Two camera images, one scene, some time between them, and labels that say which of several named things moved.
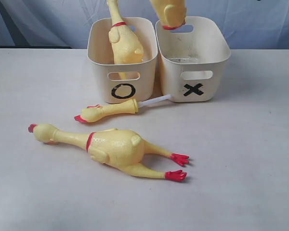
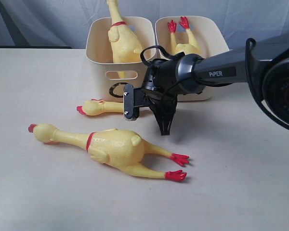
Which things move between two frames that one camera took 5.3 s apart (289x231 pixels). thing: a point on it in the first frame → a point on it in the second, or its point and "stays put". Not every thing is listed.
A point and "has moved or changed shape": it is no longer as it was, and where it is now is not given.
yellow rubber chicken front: [126, 47] stays put
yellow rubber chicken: [121, 148] stays put
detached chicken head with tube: [96, 112] has moved or changed shape
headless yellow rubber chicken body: [172, 13] → [191, 48]
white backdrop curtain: [63, 24] stays put
